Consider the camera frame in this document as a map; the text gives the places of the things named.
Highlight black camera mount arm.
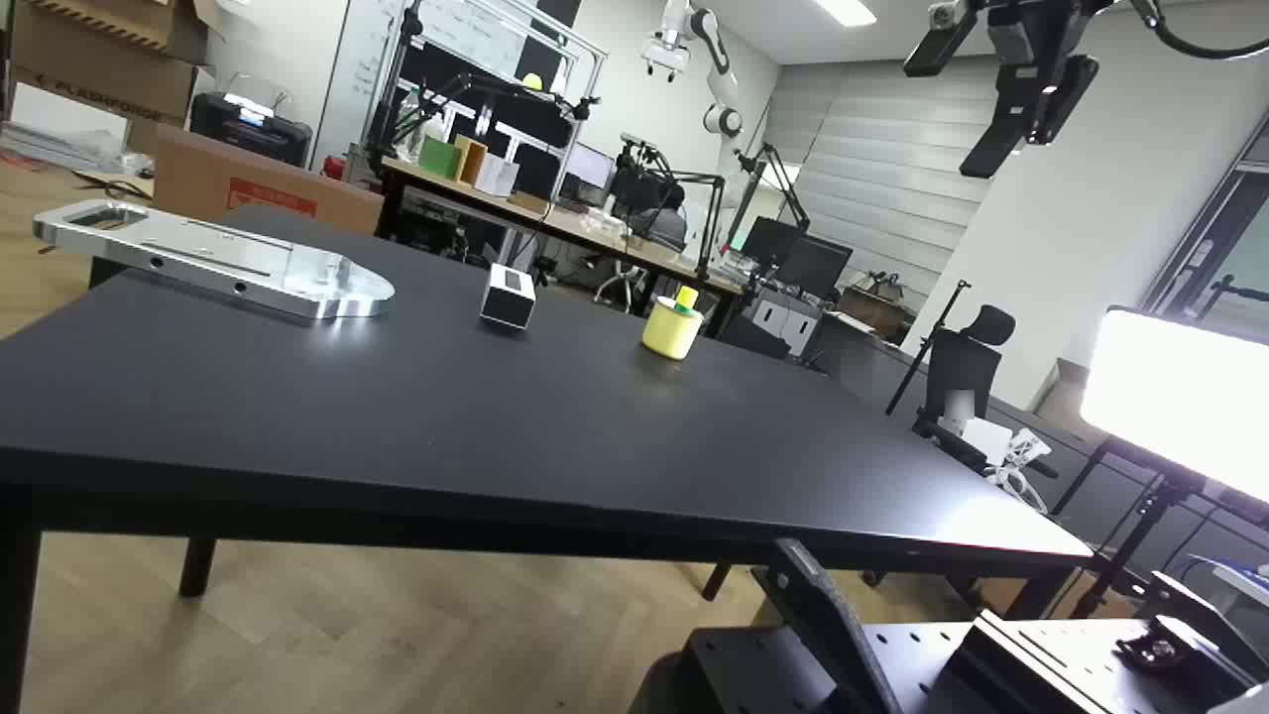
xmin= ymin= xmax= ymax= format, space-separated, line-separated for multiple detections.
xmin=752 ymin=530 xmax=917 ymax=714

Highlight black office chair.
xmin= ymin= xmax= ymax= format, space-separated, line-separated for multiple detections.
xmin=908 ymin=300 xmax=1022 ymax=450

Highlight black shelf rack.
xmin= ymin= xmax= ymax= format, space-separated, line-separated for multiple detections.
xmin=365 ymin=4 xmax=616 ymax=201

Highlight black stand pole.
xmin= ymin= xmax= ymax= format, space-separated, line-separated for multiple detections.
xmin=880 ymin=272 xmax=977 ymax=422

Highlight stacked brown cardboard boxes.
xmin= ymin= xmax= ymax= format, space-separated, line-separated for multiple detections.
xmin=5 ymin=0 xmax=214 ymax=131

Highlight small white black box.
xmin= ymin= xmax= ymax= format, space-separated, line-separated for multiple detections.
xmin=477 ymin=260 xmax=538 ymax=337

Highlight brown cardboard box red label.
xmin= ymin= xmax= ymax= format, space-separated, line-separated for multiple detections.
xmin=149 ymin=123 xmax=390 ymax=242

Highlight bright light panel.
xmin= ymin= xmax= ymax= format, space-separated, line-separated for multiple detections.
xmin=1076 ymin=304 xmax=1269 ymax=506

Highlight yellow mug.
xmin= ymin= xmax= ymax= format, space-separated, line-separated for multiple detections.
xmin=637 ymin=292 xmax=708 ymax=366

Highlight orange box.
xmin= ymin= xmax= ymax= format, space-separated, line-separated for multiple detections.
xmin=453 ymin=134 xmax=490 ymax=189

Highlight black computer monitor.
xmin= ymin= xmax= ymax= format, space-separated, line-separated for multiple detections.
xmin=736 ymin=216 xmax=856 ymax=304

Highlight long wooden desk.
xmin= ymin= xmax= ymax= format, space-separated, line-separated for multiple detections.
xmin=375 ymin=156 xmax=747 ymax=300

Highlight black bracket device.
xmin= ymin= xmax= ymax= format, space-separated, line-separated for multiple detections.
xmin=1110 ymin=553 xmax=1269 ymax=693

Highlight black desk machine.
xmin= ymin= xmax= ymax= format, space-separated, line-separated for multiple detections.
xmin=605 ymin=134 xmax=692 ymax=251

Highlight green box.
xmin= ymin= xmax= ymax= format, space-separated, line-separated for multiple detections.
xmin=415 ymin=134 xmax=462 ymax=182

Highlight black light stand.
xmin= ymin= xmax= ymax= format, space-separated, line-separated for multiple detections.
xmin=1068 ymin=442 xmax=1196 ymax=621

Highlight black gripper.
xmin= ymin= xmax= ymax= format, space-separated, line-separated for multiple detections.
xmin=957 ymin=0 xmax=1105 ymax=182

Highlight silver metal plate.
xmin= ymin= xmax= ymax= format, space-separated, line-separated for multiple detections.
xmin=30 ymin=196 xmax=402 ymax=331

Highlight black printer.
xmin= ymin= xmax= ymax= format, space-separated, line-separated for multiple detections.
xmin=186 ymin=86 xmax=317 ymax=171

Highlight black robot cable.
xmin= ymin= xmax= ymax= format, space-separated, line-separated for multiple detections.
xmin=1126 ymin=0 xmax=1269 ymax=62

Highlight black base platform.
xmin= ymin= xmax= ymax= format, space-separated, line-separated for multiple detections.
xmin=683 ymin=612 xmax=1269 ymax=714

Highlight white device beside chair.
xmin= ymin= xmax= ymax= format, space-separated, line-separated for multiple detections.
xmin=930 ymin=385 xmax=1063 ymax=514

